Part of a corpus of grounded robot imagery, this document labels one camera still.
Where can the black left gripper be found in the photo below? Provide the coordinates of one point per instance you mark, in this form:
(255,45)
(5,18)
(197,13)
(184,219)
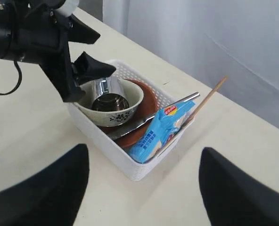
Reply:
(38,32)

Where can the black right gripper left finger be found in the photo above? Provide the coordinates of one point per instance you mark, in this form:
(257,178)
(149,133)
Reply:
(51,197)

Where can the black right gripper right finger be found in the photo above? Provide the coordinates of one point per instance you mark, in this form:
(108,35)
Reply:
(231,197)

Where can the shiny steel cup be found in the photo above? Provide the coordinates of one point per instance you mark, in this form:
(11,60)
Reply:
(108,95)

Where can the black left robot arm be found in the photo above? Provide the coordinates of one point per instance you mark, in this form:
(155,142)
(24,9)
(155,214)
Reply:
(39,32)

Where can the cream ceramic bowl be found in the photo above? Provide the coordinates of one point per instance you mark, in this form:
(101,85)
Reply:
(134,95)

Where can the white perforated plastic basket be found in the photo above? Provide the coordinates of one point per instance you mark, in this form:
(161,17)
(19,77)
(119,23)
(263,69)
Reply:
(117,155)

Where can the steel knife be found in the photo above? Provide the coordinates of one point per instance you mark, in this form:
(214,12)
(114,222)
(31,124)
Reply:
(127,129)

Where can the brown wooden plate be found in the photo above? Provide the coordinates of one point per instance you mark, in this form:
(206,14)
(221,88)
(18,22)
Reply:
(146,107)

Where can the blue chips bag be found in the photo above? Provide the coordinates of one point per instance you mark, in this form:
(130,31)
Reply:
(165,124)

